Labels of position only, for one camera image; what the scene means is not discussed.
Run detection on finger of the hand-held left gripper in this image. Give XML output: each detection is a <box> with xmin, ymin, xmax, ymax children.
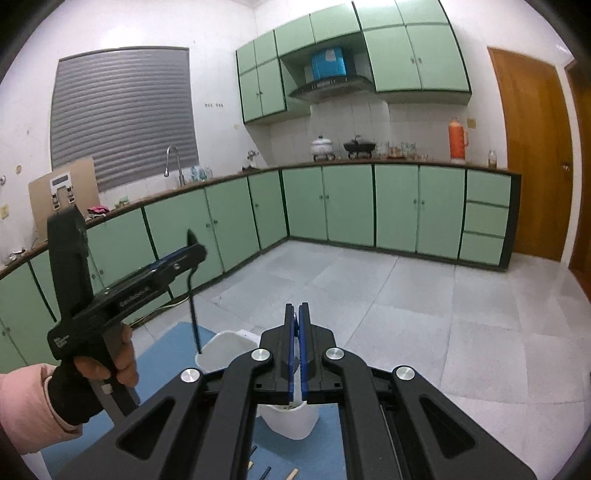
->
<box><xmin>147</xmin><ymin>244</ymin><xmax>208</xmax><ymax>291</ymax></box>

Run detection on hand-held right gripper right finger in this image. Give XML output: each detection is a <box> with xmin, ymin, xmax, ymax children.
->
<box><xmin>298</xmin><ymin>302</ymin><xmax>539</xmax><ymax>480</ymax></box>

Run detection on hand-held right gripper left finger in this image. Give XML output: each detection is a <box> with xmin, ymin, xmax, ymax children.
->
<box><xmin>55</xmin><ymin>303</ymin><xmax>298</xmax><ymax>480</ymax></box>

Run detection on black chopstick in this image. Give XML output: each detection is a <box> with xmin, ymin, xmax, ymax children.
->
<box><xmin>185</xmin><ymin>228</ymin><xmax>204</xmax><ymax>356</ymax></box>

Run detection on white utensil holder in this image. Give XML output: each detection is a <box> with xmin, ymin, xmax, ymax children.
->
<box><xmin>194</xmin><ymin>329</ymin><xmax>322</xmax><ymax>440</ymax></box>

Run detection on person's left forearm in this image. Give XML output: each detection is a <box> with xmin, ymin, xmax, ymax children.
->
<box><xmin>0</xmin><ymin>362</ymin><xmax>85</xmax><ymax>457</ymax></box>

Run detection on person's left hand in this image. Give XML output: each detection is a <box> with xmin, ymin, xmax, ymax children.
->
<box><xmin>45</xmin><ymin>323</ymin><xmax>139</xmax><ymax>428</ymax></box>

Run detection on blue tablecloth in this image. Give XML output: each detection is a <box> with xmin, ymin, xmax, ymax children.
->
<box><xmin>54</xmin><ymin>320</ymin><xmax>352</xmax><ymax>480</ymax></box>

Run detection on metal kitchen faucet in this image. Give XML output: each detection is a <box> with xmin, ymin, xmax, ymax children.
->
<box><xmin>164</xmin><ymin>146</ymin><xmax>186</xmax><ymax>188</ymax></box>

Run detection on green lower cabinets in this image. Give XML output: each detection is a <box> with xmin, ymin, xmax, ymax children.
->
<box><xmin>0</xmin><ymin>164</ymin><xmax>522</xmax><ymax>372</ymax></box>

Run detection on grey window blind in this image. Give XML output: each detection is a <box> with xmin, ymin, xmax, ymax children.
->
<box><xmin>49</xmin><ymin>45</ymin><xmax>201</xmax><ymax>194</ymax></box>

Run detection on white cooking pot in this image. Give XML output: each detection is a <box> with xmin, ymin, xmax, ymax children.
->
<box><xmin>310</xmin><ymin>135</ymin><xmax>334</xmax><ymax>162</ymax></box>

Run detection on black wok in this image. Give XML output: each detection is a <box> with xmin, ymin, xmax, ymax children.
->
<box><xmin>342</xmin><ymin>136</ymin><xmax>376</xmax><ymax>160</ymax></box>

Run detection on group of glass cups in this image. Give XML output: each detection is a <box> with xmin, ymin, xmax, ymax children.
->
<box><xmin>376</xmin><ymin>140</ymin><xmax>430</xmax><ymax>162</ymax></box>

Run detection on green drawer unit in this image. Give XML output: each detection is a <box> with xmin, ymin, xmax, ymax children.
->
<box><xmin>459</xmin><ymin>168</ymin><xmax>523</xmax><ymax>272</ymax></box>

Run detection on black range hood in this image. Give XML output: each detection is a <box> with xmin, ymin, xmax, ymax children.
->
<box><xmin>288</xmin><ymin>74</ymin><xmax>376</xmax><ymax>103</ymax></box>

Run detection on blue box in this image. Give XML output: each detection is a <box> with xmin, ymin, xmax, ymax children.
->
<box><xmin>310</xmin><ymin>45</ymin><xmax>347</xmax><ymax>80</ymax></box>

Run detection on orange thermos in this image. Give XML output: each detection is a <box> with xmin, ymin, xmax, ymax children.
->
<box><xmin>447</xmin><ymin>116</ymin><xmax>470</xmax><ymax>164</ymax></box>

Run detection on wooden door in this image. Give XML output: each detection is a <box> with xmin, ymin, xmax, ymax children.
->
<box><xmin>486</xmin><ymin>46</ymin><xmax>576</xmax><ymax>263</ymax></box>
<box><xmin>564</xmin><ymin>58</ymin><xmax>591</xmax><ymax>288</ymax></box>

